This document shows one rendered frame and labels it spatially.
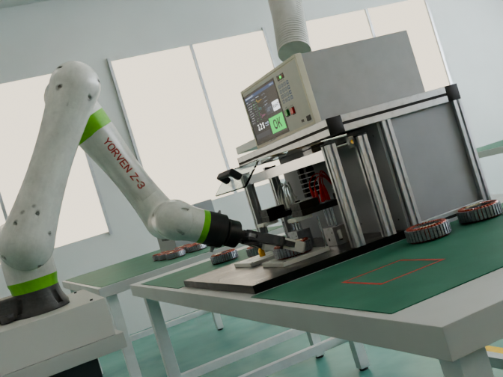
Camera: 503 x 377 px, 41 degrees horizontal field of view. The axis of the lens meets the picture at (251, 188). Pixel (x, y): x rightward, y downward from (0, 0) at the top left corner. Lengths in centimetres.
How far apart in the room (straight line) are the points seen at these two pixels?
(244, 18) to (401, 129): 560
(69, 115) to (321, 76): 70
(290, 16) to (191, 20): 390
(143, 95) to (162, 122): 32
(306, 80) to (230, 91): 521
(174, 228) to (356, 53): 73
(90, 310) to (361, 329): 81
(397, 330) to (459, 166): 100
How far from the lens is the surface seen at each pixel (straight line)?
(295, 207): 191
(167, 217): 174
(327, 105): 189
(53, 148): 166
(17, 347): 172
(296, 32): 326
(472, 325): 97
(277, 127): 207
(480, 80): 878
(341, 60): 195
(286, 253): 185
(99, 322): 174
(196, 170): 679
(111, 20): 697
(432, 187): 191
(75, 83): 168
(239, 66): 718
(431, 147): 192
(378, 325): 108
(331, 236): 194
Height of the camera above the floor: 100
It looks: level
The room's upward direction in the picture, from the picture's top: 17 degrees counter-clockwise
